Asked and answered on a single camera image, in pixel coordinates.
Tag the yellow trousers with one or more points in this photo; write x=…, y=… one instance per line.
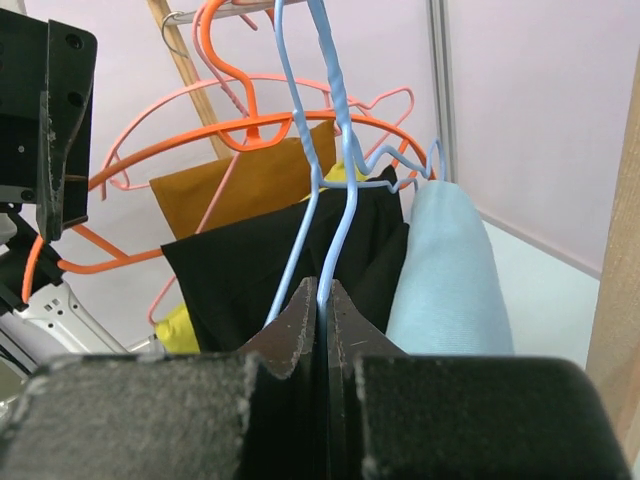
x=176, y=332

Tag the pink wire hanger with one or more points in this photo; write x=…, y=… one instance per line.
x=168, y=22

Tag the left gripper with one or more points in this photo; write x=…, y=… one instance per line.
x=47, y=80

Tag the black trousers on blue hanger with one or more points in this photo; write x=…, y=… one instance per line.
x=374, y=291

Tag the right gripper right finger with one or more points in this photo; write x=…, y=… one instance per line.
x=397, y=416

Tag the light blue trousers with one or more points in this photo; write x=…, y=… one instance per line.
x=448, y=299

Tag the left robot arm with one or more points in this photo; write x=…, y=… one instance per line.
x=33, y=288

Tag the brown trousers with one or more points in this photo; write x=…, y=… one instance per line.
x=226, y=191

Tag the orange plastic hanger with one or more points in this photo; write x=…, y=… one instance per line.
x=255, y=131

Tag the light blue wire hanger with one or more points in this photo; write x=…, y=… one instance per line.
x=352, y=153

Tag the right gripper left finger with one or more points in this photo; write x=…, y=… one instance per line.
x=246, y=414

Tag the wooden clothes rack frame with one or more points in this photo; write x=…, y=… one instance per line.
x=546, y=101

